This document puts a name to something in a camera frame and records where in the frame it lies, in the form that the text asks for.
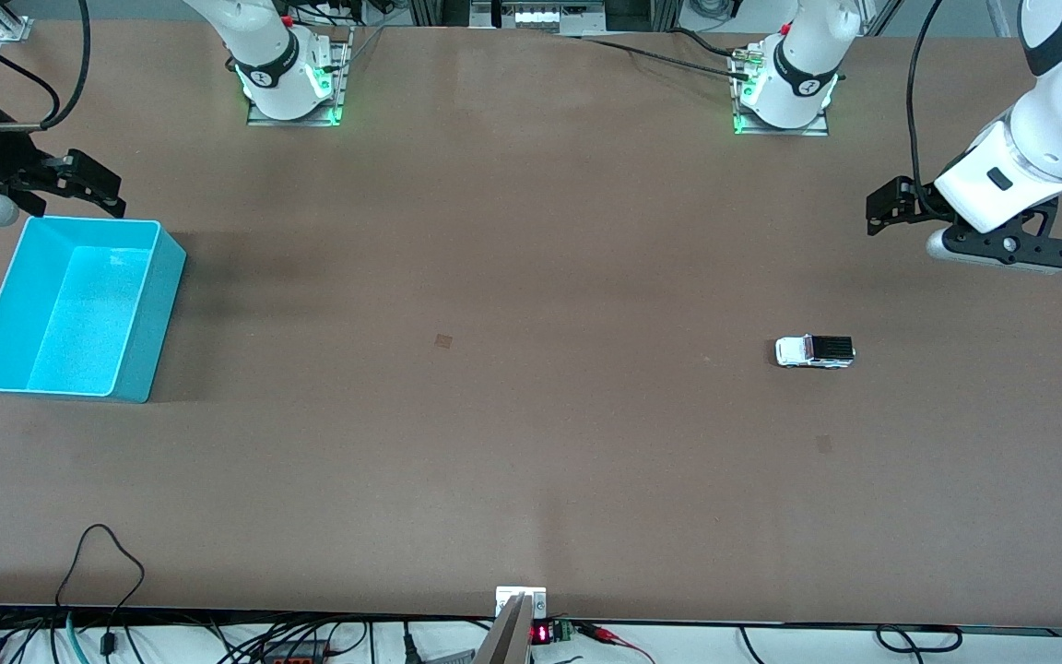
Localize looped thin black cable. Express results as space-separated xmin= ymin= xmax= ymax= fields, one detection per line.
xmin=54 ymin=524 xmax=146 ymax=658

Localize cyan plastic bin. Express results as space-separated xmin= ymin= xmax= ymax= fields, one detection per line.
xmin=0 ymin=216 xmax=188 ymax=404

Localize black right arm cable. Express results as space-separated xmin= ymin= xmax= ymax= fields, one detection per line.
xmin=0 ymin=0 xmax=92 ymax=131

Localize coiled black cable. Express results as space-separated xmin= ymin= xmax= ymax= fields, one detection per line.
xmin=876 ymin=624 xmax=964 ymax=655

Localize short black table cable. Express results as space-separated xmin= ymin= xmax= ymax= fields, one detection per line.
xmin=667 ymin=28 xmax=746 ymax=58

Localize aluminium frame with white device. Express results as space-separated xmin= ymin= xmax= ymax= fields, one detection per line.
xmin=407 ymin=0 xmax=681 ymax=38

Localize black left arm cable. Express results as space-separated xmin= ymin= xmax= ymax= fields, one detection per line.
xmin=905 ymin=0 xmax=956 ymax=220

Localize long black table cable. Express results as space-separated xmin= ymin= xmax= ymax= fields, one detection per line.
xmin=577 ymin=35 xmax=753 ymax=82

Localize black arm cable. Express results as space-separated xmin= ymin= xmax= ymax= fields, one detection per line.
xmin=905 ymin=0 xmax=956 ymax=220
xmin=0 ymin=0 xmax=92 ymax=131

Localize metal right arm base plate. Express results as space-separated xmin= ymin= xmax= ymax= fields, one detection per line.
xmin=246 ymin=26 xmax=353 ymax=127

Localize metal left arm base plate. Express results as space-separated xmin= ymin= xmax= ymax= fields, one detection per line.
xmin=731 ymin=51 xmax=831 ymax=137

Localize grey metal mount bar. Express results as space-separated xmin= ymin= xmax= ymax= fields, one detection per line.
xmin=473 ymin=595 xmax=533 ymax=664

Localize red and black clip leads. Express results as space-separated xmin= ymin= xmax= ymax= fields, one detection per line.
xmin=575 ymin=622 xmax=657 ymax=664

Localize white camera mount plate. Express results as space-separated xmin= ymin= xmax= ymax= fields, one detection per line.
xmin=495 ymin=586 xmax=549 ymax=620

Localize white jeep toy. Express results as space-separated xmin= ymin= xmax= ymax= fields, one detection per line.
xmin=775 ymin=334 xmax=856 ymax=370

